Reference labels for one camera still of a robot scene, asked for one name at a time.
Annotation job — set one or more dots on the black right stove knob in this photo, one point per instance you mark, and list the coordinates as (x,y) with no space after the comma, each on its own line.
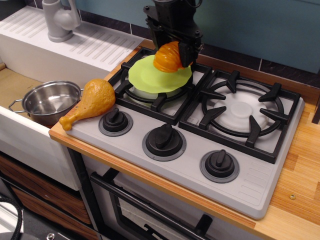
(219,166)

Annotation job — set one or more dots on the small steel pot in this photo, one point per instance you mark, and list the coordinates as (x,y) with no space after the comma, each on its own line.
(47,103)

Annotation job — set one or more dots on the black middle stove knob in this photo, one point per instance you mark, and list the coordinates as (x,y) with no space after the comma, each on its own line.
(164,143)

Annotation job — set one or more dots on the toy oven door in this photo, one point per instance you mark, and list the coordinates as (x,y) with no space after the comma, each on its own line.
(145,213)

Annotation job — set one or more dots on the orange toy pumpkin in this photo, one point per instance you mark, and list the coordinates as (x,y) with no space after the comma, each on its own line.
(167,59)

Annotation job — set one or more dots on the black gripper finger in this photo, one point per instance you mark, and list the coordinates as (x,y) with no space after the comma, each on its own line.
(160,36)
(188,54)

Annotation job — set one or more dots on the wooden drawer fronts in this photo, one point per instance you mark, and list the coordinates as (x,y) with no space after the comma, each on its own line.
(47,198)

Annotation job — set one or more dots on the grey toy stove top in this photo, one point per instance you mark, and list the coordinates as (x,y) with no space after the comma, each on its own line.
(250,193)

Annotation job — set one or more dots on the toy chicken drumstick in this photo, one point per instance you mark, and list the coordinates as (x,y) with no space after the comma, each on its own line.
(98,97)

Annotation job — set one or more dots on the grey toy faucet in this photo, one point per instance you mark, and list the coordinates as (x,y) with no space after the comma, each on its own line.
(60,22)

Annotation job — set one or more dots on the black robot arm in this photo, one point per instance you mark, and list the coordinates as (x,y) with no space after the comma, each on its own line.
(173,20)

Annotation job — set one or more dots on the black stove knob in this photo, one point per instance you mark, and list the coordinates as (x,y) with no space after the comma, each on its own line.
(115,123)
(164,143)
(219,166)

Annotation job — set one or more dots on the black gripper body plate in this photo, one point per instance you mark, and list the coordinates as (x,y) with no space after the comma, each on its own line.
(179,19)

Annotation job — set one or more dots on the black left burner grate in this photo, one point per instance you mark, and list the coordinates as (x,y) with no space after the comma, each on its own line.
(165,106)

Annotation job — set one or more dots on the black left stove knob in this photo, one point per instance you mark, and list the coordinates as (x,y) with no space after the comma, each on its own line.
(115,123)

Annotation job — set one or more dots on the light green plate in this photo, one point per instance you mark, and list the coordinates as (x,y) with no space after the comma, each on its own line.
(144,76)

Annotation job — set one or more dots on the white toy sink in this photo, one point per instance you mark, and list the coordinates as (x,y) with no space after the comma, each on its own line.
(30,58)

